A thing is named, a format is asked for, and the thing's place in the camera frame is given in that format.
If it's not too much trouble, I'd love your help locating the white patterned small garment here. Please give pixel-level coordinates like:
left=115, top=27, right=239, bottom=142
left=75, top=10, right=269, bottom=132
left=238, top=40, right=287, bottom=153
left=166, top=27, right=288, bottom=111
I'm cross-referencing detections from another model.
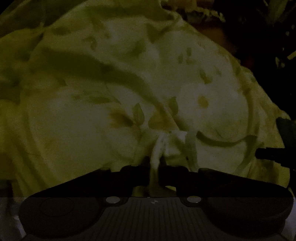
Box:
left=1, top=1, right=290, bottom=197

